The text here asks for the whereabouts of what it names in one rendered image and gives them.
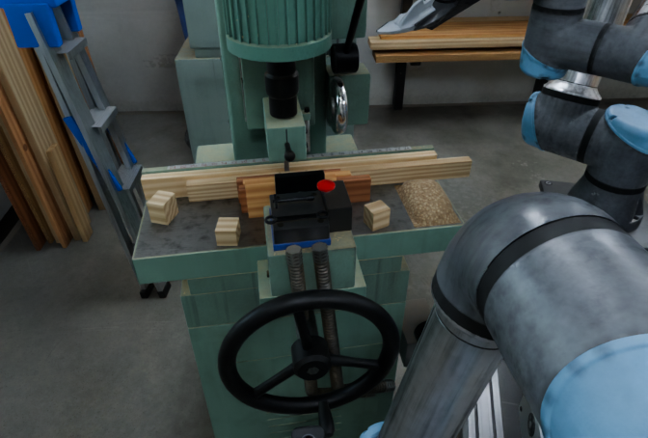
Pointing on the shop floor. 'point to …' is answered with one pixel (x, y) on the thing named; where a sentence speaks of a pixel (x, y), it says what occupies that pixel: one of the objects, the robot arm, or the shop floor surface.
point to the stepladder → (27, 34)
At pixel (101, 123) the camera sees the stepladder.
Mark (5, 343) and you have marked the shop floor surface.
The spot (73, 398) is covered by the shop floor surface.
